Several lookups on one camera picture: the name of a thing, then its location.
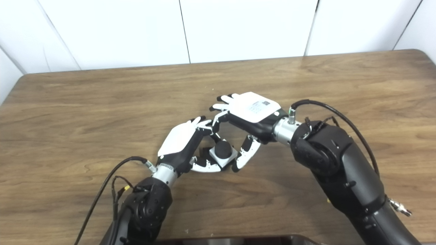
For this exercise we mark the black peg with square base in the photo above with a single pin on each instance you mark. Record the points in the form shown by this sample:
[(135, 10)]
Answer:
[(223, 149)]

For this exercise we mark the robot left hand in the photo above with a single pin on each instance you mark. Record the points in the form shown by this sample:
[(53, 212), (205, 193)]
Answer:
[(178, 139)]

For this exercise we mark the dark glossy robot chest edge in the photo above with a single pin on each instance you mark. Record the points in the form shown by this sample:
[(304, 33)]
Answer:
[(235, 241)]

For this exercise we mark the white square piece with hole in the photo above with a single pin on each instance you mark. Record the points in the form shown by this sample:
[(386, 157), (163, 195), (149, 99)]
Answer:
[(223, 162)]

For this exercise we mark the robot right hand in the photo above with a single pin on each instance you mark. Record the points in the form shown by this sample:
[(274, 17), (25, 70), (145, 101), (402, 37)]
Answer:
[(253, 107)]

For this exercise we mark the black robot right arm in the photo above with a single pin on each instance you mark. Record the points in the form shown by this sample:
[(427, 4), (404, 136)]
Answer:
[(347, 173)]

